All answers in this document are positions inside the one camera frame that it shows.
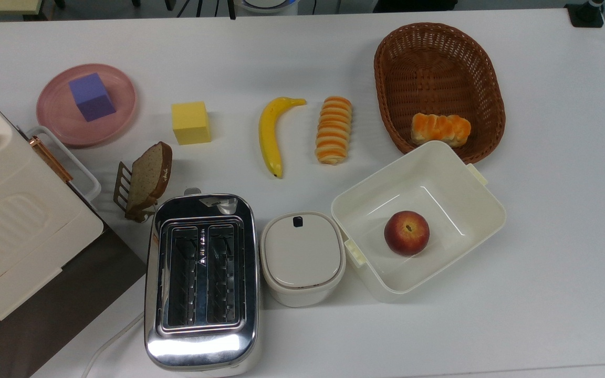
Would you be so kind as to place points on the orange glazed bread loaf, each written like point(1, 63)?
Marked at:
point(440, 129)

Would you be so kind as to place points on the yellow toy banana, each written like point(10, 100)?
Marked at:
point(267, 136)

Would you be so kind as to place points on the red apple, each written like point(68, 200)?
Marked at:
point(406, 233)

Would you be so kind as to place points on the brown bread slice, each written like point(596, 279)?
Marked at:
point(147, 176)

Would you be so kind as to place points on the black tripod legs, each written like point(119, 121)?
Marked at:
point(231, 9)

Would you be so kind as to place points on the wooden toast rack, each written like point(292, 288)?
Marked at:
point(122, 185)

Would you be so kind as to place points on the orange striped bread roll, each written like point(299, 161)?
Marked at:
point(333, 131)

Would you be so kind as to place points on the purple foam cube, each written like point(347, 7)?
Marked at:
point(91, 97)

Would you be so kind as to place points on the black table clamp mount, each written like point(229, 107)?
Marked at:
point(585, 14)

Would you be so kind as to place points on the brown wicker basket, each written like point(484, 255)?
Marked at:
point(439, 73)

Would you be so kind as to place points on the yellow foam cube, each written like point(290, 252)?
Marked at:
point(191, 123)

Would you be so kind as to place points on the pink round plate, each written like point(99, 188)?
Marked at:
point(55, 118)

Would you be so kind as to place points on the chrome and cream toaster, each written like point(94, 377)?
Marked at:
point(202, 346)

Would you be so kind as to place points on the small white lidded bin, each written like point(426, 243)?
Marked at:
point(302, 257)

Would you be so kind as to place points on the white plastic storage box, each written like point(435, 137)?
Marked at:
point(439, 176)

